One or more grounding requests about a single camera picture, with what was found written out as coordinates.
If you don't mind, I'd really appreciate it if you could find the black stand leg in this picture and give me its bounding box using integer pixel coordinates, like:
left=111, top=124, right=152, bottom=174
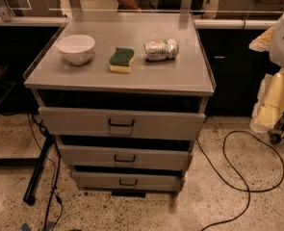
left=23, top=135, right=53, bottom=206

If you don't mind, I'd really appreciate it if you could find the black cable at left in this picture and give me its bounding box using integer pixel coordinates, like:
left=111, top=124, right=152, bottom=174
left=26, top=113, right=65, bottom=231

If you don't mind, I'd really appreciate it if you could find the crushed silver soda can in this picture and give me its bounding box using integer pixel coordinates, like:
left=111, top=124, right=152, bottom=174
left=143, top=38, right=179, bottom=62

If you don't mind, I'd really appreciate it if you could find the green and yellow sponge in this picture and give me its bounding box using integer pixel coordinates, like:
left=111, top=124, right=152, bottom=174
left=109, top=47, right=135, bottom=73

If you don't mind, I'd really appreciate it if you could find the black cable loop on floor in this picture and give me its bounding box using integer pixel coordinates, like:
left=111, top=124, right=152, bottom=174
left=196, top=130, right=284, bottom=231

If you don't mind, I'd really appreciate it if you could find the grey metal drawer cabinet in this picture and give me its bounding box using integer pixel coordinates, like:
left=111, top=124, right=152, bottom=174
left=23, top=11, right=217, bottom=198

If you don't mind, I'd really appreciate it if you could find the white horizontal rail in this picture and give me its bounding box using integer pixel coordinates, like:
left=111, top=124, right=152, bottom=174
left=0, top=17, right=276, bottom=30

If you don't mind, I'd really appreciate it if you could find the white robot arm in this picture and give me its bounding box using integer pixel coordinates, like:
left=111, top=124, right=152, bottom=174
left=249, top=13, right=284, bottom=133

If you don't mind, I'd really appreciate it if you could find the grey top drawer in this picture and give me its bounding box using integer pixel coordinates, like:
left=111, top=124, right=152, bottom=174
left=39, top=107, right=205, bottom=141

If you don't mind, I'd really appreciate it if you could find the white ceramic bowl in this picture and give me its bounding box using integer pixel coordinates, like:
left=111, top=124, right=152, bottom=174
left=57, top=35, right=95, bottom=65

